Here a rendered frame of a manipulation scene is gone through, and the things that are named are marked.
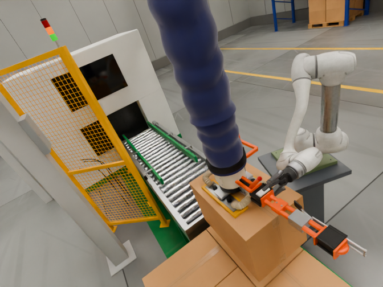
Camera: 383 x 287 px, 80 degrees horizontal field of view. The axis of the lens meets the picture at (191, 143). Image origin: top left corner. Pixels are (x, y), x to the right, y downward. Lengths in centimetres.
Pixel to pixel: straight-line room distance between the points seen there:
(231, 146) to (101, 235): 179
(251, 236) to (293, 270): 57
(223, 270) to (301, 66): 140
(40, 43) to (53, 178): 828
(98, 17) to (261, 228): 975
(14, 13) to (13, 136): 838
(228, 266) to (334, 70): 139
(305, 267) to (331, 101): 104
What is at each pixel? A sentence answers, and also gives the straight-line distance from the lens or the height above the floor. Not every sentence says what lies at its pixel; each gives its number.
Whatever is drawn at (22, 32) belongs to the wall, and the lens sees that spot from 1019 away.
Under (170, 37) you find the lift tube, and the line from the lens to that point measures 97.
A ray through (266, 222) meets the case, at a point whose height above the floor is 107.
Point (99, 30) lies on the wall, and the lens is 1027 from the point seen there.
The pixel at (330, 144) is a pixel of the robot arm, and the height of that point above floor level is 98.
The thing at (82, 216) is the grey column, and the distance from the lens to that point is 240.
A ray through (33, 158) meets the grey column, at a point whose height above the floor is 149.
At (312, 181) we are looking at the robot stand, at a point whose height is 75.
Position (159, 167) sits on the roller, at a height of 52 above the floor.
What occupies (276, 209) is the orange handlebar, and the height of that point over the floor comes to 121.
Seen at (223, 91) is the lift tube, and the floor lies 173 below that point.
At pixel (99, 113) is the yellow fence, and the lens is 210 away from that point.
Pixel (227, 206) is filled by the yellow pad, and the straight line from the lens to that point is 134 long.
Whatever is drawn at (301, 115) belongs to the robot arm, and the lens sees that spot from 146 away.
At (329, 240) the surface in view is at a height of 123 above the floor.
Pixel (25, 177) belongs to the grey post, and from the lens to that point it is 456.
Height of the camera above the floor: 210
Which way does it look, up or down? 31 degrees down
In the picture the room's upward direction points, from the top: 21 degrees counter-clockwise
